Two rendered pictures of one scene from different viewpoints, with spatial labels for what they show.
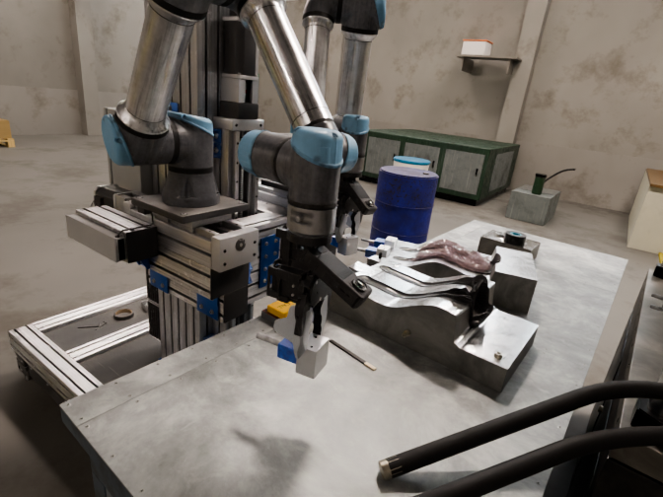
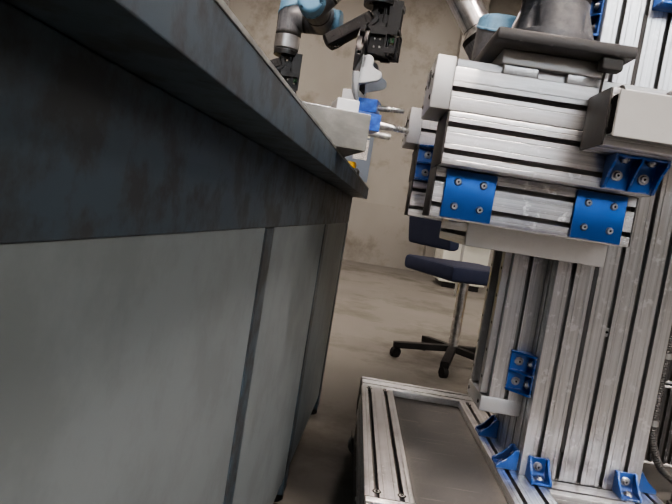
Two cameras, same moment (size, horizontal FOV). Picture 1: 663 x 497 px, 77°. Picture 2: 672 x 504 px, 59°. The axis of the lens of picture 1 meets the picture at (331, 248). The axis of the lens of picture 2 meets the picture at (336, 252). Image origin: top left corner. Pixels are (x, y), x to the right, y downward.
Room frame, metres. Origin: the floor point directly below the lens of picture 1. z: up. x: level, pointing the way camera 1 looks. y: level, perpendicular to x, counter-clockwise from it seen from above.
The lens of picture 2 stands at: (2.28, -0.70, 0.71)
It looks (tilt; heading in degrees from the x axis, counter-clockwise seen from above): 4 degrees down; 148
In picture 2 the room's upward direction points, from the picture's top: 9 degrees clockwise
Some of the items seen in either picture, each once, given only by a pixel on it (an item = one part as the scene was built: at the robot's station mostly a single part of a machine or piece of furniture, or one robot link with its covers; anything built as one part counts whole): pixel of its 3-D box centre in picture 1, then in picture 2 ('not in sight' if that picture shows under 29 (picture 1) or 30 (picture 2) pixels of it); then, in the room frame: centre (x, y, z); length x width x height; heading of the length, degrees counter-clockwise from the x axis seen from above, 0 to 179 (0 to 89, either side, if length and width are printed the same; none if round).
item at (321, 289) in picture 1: (302, 264); (285, 72); (0.62, 0.04, 1.09); 0.09 x 0.08 x 0.12; 67
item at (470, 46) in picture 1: (477, 48); not in sight; (8.13, -2.16, 2.35); 0.44 x 0.36 x 0.24; 57
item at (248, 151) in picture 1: (280, 156); (322, 19); (0.69, 0.10, 1.25); 0.11 x 0.11 x 0.08; 49
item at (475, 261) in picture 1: (452, 252); not in sight; (1.31, -0.40, 0.90); 0.26 x 0.18 x 0.08; 71
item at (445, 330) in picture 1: (426, 302); not in sight; (0.98, -0.26, 0.87); 0.50 x 0.26 x 0.14; 53
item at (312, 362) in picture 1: (288, 346); not in sight; (0.62, 0.06, 0.93); 0.13 x 0.05 x 0.05; 67
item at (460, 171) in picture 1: (438, 162); not in sight; (7.44, -1.71, 0.43); 2.16 x 1.97 x 0.85; 57
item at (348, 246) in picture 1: (336, 240); (373, 107); (1.22, -0.02, 0.93); 0.13 x 0.05 x 0.05; 45
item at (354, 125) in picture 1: (353, 135); not in sight; (1.21, -0.03, 1.25); 0.09 x 0.08 x 0.11; 4
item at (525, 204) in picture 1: (542, 191); not in sight; (5.80, -2.84, 0.38); 0.80 x 0.64 x 0.77; 146
